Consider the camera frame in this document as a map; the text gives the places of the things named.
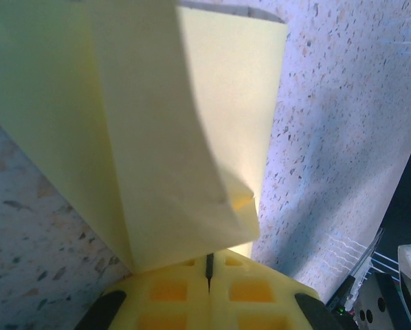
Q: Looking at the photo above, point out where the yellow square paper sheet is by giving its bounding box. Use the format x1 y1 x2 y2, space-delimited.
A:
0 0 289 276

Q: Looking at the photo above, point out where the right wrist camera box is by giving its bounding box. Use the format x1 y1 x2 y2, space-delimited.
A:
356 243 411 330

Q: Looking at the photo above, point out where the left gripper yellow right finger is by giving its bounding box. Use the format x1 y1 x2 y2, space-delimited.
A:
208 249 346 330

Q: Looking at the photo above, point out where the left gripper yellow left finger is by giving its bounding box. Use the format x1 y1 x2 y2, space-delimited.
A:
77 253 210 330

